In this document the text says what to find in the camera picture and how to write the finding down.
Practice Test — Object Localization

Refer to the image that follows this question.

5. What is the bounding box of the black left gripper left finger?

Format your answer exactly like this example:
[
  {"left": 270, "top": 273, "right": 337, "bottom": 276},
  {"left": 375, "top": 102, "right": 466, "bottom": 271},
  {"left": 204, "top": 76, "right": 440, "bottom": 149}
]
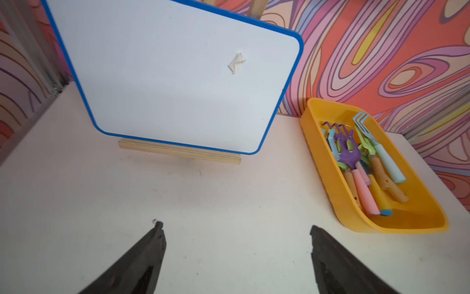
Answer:
[{"left": 81, "top": 221, "right": 166, "bottom": 294}]

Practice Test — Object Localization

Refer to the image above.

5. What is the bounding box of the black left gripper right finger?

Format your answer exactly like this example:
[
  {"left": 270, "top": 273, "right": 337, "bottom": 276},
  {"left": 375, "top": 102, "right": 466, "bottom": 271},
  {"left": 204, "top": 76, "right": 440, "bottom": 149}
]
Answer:
[{"left": 310, "top": 225, "right": 397, "bottom": 294}]

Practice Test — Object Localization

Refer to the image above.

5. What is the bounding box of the yellow plastic storage tray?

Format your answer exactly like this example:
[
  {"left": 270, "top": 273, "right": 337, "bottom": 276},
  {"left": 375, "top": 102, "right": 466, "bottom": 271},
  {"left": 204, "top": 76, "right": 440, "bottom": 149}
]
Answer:
[{"left": 301, "top": 98, "right": 449, "bottom": 234}]

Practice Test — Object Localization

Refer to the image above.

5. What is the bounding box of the light blue hand rake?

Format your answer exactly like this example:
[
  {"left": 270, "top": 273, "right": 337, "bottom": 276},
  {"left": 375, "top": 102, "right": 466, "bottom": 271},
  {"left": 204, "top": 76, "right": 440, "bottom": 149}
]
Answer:
[{"left": 353, "top": 110, "right": 406, "bottom": 184}]

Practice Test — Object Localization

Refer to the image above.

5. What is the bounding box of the green rake wooden handle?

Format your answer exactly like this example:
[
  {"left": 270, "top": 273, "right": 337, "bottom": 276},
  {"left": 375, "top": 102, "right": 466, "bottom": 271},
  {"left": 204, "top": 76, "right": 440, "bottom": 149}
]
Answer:
[{"left": 355, "top": 124, "right": 410, "bottom": 203}]

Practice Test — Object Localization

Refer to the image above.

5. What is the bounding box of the light blue fork rake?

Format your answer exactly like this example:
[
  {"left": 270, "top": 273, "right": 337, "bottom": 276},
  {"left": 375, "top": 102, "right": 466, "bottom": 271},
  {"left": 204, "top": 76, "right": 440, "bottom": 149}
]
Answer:
[{"left": 321, "top": 129, "right": 362, "bottom": 209}]

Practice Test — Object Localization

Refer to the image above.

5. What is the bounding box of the wooden whiteboard stand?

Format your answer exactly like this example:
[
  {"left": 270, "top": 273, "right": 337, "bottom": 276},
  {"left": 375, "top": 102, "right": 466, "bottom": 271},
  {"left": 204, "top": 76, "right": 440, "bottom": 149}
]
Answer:
[{"left": 118, "top": 138, "right": 242, "bottom": 165}]

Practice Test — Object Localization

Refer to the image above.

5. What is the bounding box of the blue framed whiteboard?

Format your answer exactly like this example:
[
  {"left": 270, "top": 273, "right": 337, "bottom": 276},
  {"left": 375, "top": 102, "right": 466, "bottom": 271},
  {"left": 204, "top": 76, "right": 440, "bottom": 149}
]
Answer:
[{"left": 43, "top": 1, "right": 304, "bottom": 155}]

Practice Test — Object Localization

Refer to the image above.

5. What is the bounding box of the purple rake pink handle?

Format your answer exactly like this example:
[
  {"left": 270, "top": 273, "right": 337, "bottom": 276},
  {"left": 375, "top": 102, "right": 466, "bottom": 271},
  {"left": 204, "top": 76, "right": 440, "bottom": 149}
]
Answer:
[{"left": 322, "top": 121, "right": 380, "bottom": 216}]

